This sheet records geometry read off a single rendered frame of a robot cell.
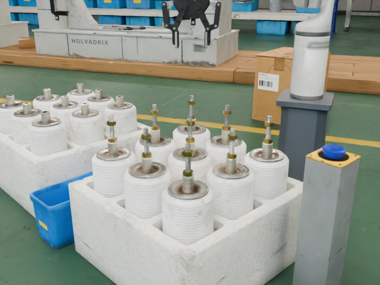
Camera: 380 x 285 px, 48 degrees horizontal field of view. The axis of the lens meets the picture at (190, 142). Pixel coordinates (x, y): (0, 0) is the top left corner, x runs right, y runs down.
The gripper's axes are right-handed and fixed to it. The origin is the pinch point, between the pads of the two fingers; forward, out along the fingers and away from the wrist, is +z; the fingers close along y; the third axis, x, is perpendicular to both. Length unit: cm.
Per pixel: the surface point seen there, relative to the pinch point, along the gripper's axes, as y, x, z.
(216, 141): -6.7, 8.6, 21.7
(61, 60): 115, -199, 40
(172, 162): 2.0, 19.6, 22.7
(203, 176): -4.7, 19.7, 25.4
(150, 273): 4, 38, 37
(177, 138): 3.2, 3.1, 23.2
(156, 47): 42, -187, 28
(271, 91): -27, -87, 33
